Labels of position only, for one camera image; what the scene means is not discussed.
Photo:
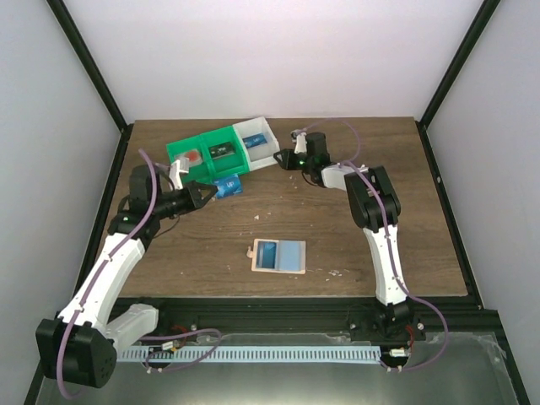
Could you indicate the green bin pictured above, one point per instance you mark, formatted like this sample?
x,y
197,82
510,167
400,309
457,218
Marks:
x,y
200,173
228,165

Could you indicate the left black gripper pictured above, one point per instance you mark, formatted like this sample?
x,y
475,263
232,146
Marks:
x,y
191,195

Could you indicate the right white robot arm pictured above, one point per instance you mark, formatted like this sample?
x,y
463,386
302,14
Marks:
x,y
375,209

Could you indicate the blue card in holder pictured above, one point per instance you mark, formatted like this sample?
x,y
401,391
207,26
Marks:
x,y
266,254

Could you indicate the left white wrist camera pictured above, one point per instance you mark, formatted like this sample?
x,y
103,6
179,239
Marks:
x,y
179,171

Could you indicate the white bin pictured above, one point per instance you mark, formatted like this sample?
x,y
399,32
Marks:
x,y
262,156

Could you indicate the left green bin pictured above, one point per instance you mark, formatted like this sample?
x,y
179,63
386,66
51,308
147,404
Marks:
x,y
200,173

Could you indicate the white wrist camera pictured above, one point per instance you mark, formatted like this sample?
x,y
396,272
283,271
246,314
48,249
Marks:
x,y
299,141
179,171

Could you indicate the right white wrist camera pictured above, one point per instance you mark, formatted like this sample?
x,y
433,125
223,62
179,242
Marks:
x,y
299,141

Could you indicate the light blue slotted cable duct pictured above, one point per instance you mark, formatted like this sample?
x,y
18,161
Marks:
x,y
356,355

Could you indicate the black card in bin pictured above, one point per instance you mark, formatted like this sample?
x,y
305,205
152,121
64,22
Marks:
x,y
221,150

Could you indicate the red dotted card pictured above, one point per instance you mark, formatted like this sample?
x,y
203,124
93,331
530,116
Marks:
x,y
188,159

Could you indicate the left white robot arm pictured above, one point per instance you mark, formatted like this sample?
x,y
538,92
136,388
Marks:
x,y
97,287

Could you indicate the middle green bin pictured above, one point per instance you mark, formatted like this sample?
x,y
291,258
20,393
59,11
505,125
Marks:
x,y
228,165

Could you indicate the blue card in bin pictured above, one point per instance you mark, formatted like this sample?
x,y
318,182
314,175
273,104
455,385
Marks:
x,y
254,140

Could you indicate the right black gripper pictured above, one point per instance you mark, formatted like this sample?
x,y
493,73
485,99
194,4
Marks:
x,y
295,159

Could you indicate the blue VIP card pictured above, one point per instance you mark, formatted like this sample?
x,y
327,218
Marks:
x,y
228,186

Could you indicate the pink leather card holder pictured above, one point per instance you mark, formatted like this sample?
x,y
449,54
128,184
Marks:
x,y
291,257

